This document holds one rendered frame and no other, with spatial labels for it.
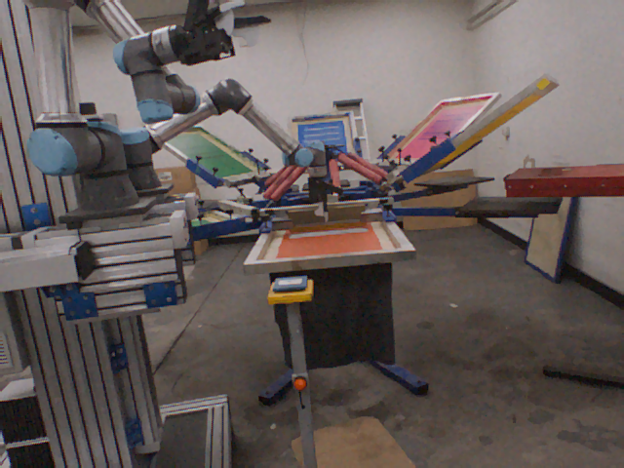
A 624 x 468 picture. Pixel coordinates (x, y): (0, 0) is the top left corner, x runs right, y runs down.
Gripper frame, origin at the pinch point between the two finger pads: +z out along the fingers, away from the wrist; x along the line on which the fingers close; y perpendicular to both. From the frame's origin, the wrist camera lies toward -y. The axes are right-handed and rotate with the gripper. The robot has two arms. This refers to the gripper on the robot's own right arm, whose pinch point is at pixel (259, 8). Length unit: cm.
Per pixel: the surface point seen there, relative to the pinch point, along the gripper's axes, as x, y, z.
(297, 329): -30, 83, -17
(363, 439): -89, 162, -18
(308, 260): -49, 66, -15
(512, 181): -136, 60, 63
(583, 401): -132, 172, 84
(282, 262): -47, 65, -24
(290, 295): -25, 70, -15
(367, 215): -111, 63, -3
